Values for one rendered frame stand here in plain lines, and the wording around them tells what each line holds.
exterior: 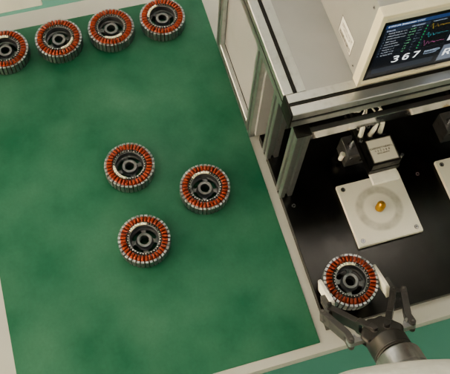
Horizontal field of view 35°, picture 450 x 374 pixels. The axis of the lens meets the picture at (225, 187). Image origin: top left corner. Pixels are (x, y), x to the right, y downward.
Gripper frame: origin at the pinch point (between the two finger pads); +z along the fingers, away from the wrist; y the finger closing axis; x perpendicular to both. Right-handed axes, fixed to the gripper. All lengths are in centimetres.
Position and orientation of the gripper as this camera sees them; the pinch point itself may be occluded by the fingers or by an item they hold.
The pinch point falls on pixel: (350, 283)
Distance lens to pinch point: 148.8
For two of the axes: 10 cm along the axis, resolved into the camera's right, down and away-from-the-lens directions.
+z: -2.7, -5.5, 7.9
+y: 9.6, -2.4, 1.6
